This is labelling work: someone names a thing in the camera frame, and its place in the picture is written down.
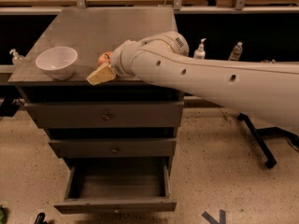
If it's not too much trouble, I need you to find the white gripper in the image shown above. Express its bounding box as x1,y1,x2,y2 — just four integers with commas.
87,40,140,85

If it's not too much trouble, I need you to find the red apple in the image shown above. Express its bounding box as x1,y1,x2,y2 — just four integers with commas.
97,51,113,65

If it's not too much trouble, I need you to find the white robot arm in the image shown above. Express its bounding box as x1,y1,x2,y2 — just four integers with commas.
87,31,299,134

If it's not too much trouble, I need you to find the grey top drawer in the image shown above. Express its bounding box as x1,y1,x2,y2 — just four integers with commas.
25,101,183,129

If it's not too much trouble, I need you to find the grey drawer cabinet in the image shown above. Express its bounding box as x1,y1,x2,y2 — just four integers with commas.
7,7,190,216

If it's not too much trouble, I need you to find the grey middle drawer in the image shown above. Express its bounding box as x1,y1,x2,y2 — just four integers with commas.
50,138,177,159

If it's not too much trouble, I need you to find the grey open bottom drawer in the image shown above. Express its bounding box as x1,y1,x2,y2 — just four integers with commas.
54,157,177,214

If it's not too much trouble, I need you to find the white ceramic bowl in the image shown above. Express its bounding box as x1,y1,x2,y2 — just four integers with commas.
36,47,78,80

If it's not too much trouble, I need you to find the clear pump sanitizer bottle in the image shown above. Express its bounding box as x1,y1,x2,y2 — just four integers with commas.
9,49,24,66

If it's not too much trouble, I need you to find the white pump lotion bottle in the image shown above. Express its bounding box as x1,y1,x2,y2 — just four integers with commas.
193,38,206,59

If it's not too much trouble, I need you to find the clear plastic water bottle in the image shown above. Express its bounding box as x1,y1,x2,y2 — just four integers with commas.
229,42,243,61

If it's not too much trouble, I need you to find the black stand base leg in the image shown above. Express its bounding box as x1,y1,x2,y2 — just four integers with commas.
238,114,277,169

